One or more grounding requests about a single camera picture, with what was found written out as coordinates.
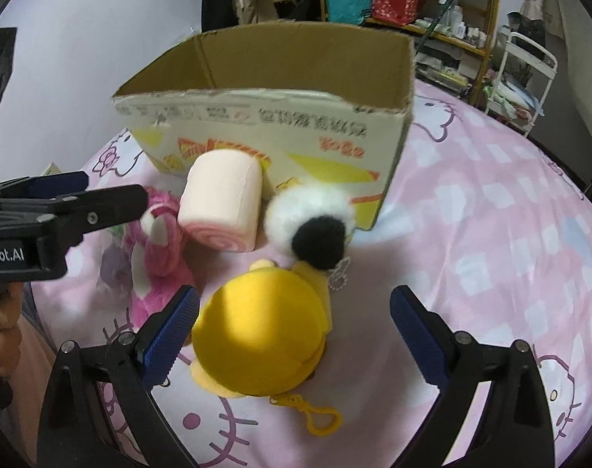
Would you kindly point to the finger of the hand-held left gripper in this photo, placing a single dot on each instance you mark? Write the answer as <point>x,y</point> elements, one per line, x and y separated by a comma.
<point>57,184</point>
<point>110,204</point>

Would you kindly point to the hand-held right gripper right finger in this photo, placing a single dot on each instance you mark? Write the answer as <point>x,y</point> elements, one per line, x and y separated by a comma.
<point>418,336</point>

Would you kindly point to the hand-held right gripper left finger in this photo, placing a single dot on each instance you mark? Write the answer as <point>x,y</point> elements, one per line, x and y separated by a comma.
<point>171,336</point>

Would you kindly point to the pink bear plush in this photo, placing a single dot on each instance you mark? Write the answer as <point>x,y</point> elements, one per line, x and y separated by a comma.
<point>159,253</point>

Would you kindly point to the yellow plush with clip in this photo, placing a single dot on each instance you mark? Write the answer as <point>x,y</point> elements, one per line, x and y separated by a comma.
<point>257,331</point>

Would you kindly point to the cream foam block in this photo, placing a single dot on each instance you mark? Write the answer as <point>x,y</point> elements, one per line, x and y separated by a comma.
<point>218,190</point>

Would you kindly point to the white and black fluffy plush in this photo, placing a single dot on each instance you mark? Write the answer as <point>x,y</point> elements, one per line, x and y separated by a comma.
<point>296,214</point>

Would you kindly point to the printed cardboard box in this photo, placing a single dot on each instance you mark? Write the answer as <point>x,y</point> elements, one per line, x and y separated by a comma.
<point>325,156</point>

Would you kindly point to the person's left hand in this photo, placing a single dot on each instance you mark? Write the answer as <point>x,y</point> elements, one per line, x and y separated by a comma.
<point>1,317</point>

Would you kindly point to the pink printed bed sheet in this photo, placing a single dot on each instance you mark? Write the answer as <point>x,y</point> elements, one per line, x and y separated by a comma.
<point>471,253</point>

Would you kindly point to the stack of books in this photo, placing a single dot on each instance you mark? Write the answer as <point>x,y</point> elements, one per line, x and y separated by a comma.
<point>442,75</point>

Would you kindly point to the white mattress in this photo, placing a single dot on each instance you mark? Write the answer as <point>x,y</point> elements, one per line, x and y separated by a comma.
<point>588,97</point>

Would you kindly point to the wooden shelf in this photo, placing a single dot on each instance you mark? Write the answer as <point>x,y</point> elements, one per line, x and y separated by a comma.
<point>452,42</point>

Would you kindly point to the white trolley cart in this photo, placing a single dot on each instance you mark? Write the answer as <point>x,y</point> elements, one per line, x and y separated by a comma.
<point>525,39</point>

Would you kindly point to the row of small bottles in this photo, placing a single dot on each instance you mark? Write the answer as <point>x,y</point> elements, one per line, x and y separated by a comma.
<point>459,22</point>

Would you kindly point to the green pole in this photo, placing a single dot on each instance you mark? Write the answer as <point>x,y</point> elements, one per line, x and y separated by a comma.
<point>447,5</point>

